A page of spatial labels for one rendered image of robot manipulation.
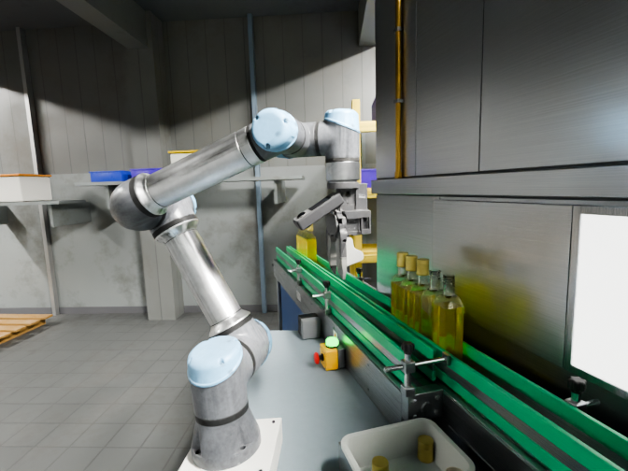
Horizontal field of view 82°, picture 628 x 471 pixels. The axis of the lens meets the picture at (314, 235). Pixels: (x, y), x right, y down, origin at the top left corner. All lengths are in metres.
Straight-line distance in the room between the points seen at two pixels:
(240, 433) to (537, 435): 0.57
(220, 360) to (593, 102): 0.89
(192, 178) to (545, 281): 0.77
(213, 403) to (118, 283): 3.97
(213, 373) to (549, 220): 0.77
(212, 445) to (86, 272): 4.17
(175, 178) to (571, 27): 0.85
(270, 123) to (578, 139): 0.61
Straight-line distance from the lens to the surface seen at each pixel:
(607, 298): 0.87
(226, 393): 0.83
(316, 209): 0.78
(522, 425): 0.85
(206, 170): 0.75
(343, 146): 0.79
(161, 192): 0.80
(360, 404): 1.16
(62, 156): 4.94
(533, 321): 0.98
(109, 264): 4.74
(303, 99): 4.05
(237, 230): 4.08
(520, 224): 0.97
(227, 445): 0.88
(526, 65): 1.04
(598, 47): 0.93
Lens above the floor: 1.37
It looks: 8 degrees down
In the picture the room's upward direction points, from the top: 2 degrees counter-clockwise
